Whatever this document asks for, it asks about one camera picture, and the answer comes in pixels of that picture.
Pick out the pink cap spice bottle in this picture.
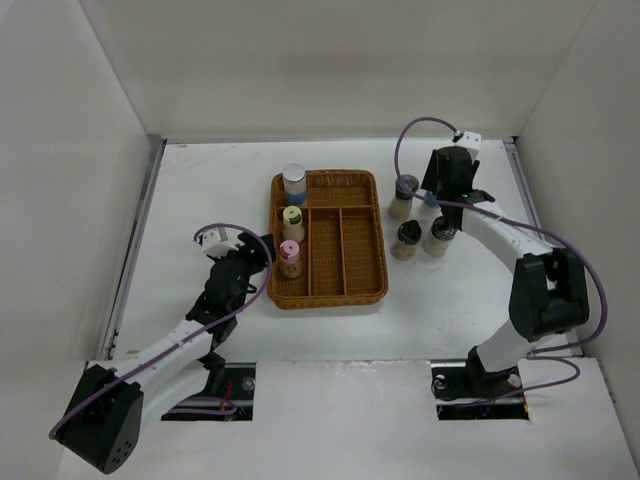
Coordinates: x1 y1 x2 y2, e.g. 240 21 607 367
278 240 302 279

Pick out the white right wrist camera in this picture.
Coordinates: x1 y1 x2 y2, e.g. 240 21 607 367
453 131 482 151

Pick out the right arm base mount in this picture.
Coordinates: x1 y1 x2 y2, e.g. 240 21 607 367
431 352 529 421

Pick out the dark cap brown spice jar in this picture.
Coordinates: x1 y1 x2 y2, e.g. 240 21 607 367
391 220 422 261

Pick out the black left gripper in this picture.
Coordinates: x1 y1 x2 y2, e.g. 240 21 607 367
210 233 274 314

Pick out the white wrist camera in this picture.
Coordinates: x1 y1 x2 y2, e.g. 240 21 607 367
453 131 482 151
195 227 237 259

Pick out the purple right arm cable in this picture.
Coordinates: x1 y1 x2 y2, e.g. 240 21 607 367
393 117 609 406

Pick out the brown wicker divided basket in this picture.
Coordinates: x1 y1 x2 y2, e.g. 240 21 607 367
268 169 388 310

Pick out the black cap sugar grinder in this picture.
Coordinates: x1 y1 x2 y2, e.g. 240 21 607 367
388 174 420 221

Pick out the tall blue label bottle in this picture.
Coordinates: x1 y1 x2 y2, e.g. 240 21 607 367
418 191 441 220

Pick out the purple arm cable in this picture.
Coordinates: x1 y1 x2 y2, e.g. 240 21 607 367
393 117 609 406
48 222 275 441

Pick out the yellow cap spice bottle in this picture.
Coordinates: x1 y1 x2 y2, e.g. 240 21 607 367
282 206 305 244

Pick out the blue label silver cap bottle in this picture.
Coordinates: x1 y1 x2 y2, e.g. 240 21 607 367
282 163 308 206

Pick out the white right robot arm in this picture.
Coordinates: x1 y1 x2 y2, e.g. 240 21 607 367
422 146 589 396

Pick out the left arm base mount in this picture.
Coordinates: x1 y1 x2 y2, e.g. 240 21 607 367
161 353 257 422

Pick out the black knob cap jar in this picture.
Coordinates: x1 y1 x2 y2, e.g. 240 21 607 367
423 216 457 258

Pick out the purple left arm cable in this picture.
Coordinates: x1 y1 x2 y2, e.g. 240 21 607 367
48 222 275 441

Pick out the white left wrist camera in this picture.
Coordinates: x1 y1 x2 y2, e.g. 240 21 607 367
195 227 237 259

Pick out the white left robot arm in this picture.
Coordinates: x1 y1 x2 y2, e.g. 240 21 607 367
49 227 276 475

